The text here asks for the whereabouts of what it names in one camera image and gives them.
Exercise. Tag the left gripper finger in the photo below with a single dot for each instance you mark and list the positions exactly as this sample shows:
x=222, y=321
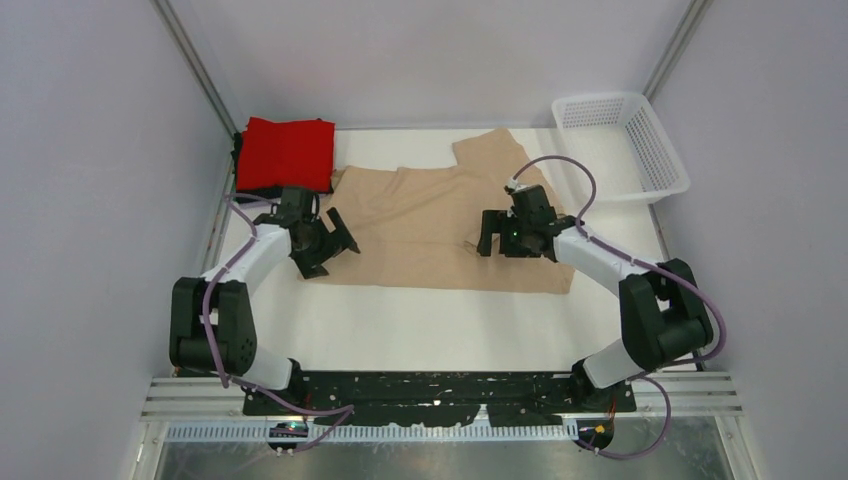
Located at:
x=340, y=238
x=311, y=267

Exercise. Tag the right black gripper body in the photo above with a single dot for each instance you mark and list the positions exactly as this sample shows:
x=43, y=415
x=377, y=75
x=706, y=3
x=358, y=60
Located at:
x=519, y=241

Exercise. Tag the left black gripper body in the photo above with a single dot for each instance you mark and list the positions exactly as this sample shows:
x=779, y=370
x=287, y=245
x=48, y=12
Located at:
x=317, y=241

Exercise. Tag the beige t shirt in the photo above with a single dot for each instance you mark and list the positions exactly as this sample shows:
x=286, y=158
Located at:
x=413, y=202

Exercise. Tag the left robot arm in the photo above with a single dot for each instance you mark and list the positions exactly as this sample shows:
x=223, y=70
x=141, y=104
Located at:
x=213, y=328

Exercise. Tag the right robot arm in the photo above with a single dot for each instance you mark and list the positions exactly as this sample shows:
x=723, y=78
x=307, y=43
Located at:
x=661, y=316

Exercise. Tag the red folded t shirt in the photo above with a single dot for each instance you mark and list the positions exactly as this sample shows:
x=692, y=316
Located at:
x=288, y=131

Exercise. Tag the white plastic basket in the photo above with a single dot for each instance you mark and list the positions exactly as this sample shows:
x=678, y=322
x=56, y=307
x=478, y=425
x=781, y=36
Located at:
x=620, y=139

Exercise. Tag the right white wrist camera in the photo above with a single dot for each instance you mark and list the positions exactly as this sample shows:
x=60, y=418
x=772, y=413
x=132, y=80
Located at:
x=513, y=185

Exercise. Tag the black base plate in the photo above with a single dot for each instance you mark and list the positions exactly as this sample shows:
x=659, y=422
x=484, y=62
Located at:
x=439, y=399

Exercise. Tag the white slotted cable duct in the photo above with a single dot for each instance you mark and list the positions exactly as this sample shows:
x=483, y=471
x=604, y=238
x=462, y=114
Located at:
x=300, y=432

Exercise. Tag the aluminium frame rail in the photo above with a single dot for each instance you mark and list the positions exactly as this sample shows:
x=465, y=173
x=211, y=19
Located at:
x=690, y=394

